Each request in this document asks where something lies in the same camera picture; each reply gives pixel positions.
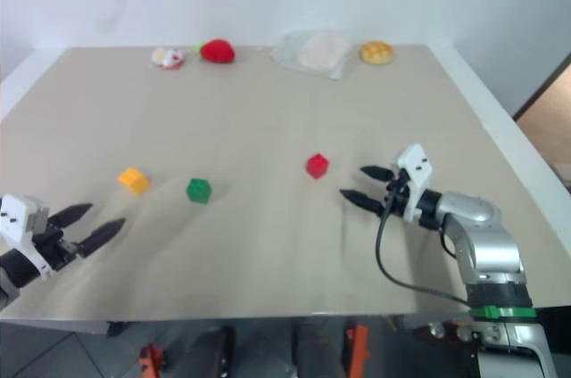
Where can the clear plastic bag with bread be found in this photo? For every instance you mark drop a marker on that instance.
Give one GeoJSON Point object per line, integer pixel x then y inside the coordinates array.
{"type": "Point", "coordinates": [319, 52]}

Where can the beige table cover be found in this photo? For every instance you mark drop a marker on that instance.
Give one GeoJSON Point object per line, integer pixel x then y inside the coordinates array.
{"type": "Point", "coordinates": [250, 128]}

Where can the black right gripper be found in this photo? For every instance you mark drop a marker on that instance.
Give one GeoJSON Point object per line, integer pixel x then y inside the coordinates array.
{"type": "Point", "coordinates": [398, 193]}

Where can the orange black stand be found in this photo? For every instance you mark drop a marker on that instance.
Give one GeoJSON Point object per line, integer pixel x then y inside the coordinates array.
{"type": "Point", "coordinates": [151, 358]}
{"type": "Point", "coordinates": [358, 349]}

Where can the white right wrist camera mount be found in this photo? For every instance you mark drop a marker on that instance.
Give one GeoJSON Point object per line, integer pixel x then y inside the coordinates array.
{"type": "Point", "coordinates": [417, 168]}

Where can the golden bread bun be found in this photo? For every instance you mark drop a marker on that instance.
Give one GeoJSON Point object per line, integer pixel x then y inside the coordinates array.
{"type": "Point", "coordinates": [377, 53]}

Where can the red cube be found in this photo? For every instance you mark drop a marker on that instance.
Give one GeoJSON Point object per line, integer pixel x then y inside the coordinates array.
{"type": "Point", "coordinates": [317, 166]}

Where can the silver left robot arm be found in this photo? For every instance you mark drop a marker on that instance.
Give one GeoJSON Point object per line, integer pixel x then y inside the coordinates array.
{"type": "Point", "coordinates": [11, 277]}

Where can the small white red toy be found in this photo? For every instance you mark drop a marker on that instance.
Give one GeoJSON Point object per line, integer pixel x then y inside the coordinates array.
{"type": "Point", "coordinates": [167, 58]}

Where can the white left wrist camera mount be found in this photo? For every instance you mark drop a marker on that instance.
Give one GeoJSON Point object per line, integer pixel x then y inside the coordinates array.
{"type": "Point", "coordinates": [15, 217]}

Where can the green cube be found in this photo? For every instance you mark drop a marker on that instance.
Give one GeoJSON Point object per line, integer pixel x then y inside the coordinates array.
{"type": "Point", "coordinates": [199, 191]}

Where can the brown wooden door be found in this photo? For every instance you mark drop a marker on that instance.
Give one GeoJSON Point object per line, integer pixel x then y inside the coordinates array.
{"type": "Point", "coordinates": [546, 128]}

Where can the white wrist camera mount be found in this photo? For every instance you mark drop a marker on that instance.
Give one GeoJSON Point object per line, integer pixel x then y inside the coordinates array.
{"type": "Point", "coordinates": [417, 168]}
{"type": "Point", "coordinates": [15, 217]}

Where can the orange cube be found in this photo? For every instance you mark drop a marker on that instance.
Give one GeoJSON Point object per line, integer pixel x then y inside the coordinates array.
{"type": "Point", "coordinates": [133, 181]}

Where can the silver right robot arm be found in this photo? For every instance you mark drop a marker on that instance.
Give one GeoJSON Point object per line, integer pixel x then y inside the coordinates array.
{"type": "Point", "coordinates": [488, 248]}

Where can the red plush strawberry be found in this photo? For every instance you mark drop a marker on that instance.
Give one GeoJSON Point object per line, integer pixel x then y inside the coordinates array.
{"type": "Point", "coordinates": [217, 51]}

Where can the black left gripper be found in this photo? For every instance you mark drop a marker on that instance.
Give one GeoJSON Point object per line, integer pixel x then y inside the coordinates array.
{"type": "Point", "coordinates": [53, 244]}

